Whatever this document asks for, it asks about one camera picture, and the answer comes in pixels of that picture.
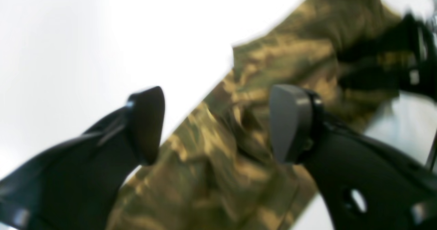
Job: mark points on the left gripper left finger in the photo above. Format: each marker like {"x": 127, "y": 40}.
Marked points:
{"x": 74, "y": 185}

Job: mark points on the camouflage pattern T-shirt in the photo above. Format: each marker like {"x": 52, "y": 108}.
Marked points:
{"x": 217, "y": 170}

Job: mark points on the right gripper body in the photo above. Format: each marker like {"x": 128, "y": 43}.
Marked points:
{"x": 403, "y": 52}

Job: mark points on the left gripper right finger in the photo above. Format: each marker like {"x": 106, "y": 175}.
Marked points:
{"x": 365, "y": 184}

